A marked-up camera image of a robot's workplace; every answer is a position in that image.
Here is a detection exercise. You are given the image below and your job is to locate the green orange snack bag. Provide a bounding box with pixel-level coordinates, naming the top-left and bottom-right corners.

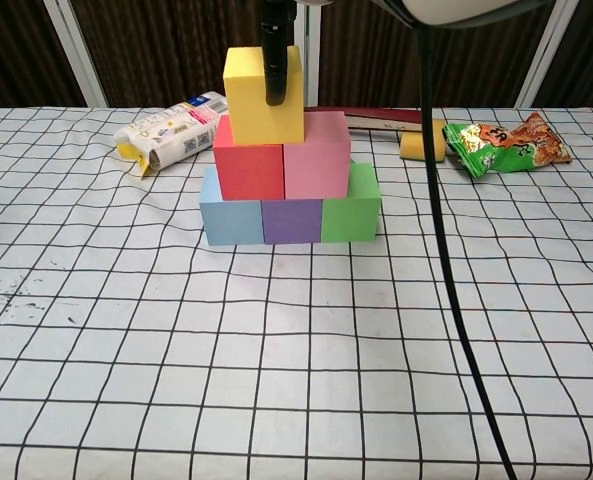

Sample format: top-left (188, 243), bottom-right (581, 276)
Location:
top-left (442, 111), bottom-right (573, 182)

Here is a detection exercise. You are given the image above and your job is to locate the purple foam cube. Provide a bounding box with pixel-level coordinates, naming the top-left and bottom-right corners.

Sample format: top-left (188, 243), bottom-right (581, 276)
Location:
top-left (260, 198), bottom-right (324, 245)

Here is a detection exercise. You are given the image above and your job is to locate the dark red book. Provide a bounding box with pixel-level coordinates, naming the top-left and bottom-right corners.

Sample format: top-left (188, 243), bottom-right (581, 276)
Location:
top-left (303, 105), bottom-right (425, 134)

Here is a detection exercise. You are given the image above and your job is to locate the pink foam cube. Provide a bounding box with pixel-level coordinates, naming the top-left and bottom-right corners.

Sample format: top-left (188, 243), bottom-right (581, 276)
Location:
top-left (281, 111), bottom-right (353, 200)

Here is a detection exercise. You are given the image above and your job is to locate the white printed snack pack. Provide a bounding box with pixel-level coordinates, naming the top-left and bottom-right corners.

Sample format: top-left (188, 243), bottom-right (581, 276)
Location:
top-left (113, 90), bottom-right (230, 180)

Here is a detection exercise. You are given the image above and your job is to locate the green foam cube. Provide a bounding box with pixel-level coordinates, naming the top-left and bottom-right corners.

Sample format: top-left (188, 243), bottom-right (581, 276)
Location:
top-left (320, 161), bottom-right (382, 244)

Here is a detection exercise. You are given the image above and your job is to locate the white black grid tablecloth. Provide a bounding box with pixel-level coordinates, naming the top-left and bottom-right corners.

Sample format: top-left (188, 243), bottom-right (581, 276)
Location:
top-left (0, 105), bottom-right (593, 480)

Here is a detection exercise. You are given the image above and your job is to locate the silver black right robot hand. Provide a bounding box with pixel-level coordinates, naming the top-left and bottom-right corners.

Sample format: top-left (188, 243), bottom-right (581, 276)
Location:
top-left (259, 0), bottom-right (335, 107)

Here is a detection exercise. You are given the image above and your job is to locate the red foam cube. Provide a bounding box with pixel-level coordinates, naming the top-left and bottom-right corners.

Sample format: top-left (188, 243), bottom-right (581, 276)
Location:
top-left (211, 114), bottom-right (285, 202)

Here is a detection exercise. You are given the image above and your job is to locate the yellow sponge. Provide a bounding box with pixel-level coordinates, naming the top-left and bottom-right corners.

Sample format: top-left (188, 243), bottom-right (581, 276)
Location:
top-left (399, 118), bottom-right (448, 163)

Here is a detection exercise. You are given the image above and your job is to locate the yellow foam cube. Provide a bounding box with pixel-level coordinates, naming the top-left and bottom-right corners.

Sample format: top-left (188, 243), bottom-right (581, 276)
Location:
top-left (223, 44), bottom-right (306, 147)

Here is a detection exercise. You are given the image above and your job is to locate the white partition frame post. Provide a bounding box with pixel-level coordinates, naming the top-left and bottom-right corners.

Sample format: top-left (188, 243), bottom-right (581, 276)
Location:
top-left (293, 0), bottom-right (323, 107)
top-left (514, 0), bottom-right (593, 109)
top-left (43, 0), bottom-right (110, 109)

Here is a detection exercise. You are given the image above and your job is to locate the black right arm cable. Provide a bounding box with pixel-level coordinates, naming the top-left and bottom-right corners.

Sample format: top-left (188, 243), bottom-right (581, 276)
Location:
top-left (415, 22), bottom-right (520, 480)

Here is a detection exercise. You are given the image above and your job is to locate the light blue foam cube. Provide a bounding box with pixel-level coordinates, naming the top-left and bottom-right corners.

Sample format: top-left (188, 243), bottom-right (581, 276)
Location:
top-left (198, 166), bottom-right (266, 248)

